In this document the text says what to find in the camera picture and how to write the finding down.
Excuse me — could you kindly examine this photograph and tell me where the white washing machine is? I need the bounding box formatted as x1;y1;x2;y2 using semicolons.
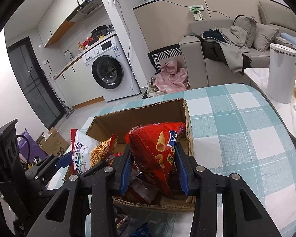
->
82;35;141;102

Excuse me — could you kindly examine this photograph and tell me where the black patterned basket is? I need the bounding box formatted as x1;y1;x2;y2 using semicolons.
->
147;44;182;72

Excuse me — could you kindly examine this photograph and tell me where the grey square pillow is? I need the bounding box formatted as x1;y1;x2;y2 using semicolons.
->
253;23;280;52

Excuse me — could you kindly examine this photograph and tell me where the black glass door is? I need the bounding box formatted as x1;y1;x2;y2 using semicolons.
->
7;37;65;130

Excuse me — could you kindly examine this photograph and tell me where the white side table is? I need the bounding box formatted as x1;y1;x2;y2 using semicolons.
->
244;68;296;140

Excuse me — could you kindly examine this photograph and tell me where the pink cloth pile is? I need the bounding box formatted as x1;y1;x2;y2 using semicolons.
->
153;60;189;94

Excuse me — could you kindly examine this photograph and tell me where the white wall power strip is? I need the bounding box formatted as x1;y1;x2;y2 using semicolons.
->
189;5;205;21

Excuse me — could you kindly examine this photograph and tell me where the brown SF cardboard box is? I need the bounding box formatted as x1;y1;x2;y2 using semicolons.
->
62;98;197;213

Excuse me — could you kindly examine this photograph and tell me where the range hood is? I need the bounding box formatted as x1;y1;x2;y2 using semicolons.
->
67;0;103;23

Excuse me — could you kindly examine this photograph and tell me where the grey sofa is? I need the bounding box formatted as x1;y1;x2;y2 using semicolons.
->
179;1;296;89

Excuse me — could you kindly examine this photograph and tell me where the blue snack bag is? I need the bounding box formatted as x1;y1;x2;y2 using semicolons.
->
131;222;152;237

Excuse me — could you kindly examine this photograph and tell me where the grey jacket on sofa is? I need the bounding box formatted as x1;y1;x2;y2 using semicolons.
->
200;26;251;74

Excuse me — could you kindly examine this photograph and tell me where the small floor cardboard box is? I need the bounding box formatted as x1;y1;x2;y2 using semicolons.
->
36;127;69;156

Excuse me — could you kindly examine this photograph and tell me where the teal plaid tablecloth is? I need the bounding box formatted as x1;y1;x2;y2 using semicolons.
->
46;83;296;237

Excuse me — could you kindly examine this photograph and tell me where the white noodle snack bag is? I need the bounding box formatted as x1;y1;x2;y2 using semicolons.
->
70;129;117;174

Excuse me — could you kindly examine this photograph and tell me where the black rice cooker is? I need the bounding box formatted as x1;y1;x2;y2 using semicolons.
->
91;25;107;42

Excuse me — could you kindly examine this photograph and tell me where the purple plastic bag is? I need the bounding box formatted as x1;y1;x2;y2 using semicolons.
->
17;130;48;162

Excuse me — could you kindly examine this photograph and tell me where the red cone snack bag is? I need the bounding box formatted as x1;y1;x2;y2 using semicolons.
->
125;122;186;197

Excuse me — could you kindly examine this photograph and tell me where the purple candy bag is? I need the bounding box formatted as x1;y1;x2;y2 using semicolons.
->
114;206;130;236

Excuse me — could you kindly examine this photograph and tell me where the white kitchen counter cabinet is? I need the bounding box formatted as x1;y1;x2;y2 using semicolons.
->
54;32;116;107

